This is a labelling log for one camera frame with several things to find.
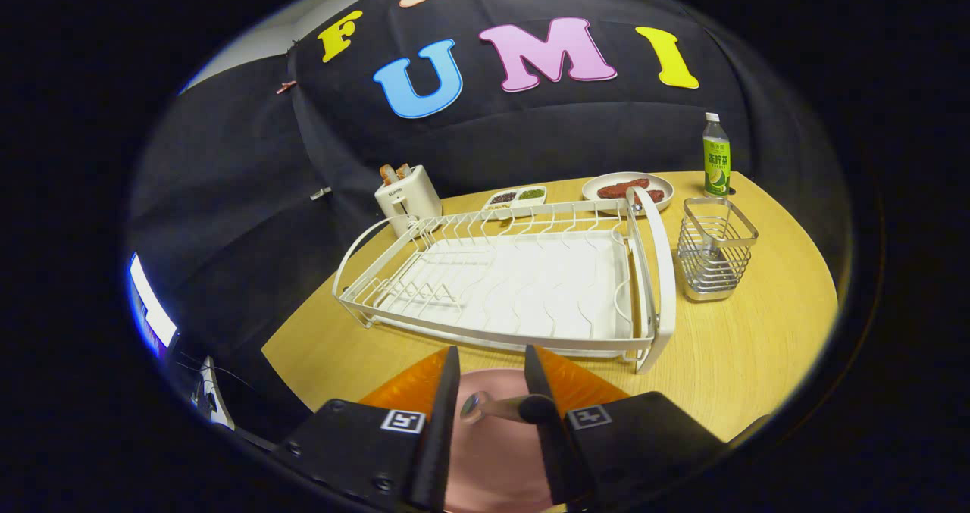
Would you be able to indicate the silver cloth clip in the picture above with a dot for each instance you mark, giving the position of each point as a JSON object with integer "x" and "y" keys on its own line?
{"x": 320, "y": 193}

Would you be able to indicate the white toaster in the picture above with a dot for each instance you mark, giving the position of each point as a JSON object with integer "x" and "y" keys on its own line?
{"x": 413, "y": 198}

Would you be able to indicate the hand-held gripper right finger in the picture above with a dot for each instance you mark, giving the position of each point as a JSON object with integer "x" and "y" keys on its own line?
{"x": 549, "y": 437}

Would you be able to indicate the red-brown sausage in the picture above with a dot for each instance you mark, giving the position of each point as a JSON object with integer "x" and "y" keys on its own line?
{"x": 621, "y": 188}
{"x": 655, "y": 195}

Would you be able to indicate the beige round dish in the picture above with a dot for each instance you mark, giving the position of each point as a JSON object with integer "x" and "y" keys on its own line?
{"x": 599, "y": 182}

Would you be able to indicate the lit computer monitor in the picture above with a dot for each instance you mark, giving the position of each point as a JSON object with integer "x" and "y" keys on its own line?
{"x": 151, "y": 308}

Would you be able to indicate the red cloth clip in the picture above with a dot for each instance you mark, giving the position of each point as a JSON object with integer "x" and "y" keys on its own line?
{"x": 286, "y": 87}

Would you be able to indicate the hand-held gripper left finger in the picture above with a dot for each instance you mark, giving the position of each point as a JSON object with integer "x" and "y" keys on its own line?
{"x": 439, "y": 437}

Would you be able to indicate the white divided condiment tray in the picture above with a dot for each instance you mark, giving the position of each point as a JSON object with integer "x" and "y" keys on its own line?
{"x": 515, "y": 196}

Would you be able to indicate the pink plate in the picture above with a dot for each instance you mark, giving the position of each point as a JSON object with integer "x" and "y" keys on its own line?
{"x": 492, "y": 460}

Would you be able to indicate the green label drink bottle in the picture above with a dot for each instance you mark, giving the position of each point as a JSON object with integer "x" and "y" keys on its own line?
{"x": 716, "y": 164}

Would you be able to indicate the black backdrop cloth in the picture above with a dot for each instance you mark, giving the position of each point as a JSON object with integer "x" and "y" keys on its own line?
{"x": 242, "y": 233}

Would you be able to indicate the brown toast slice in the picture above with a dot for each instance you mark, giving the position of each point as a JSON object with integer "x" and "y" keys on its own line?
{"x": 388, "y": 174}
{"x": 403, "y": 170}

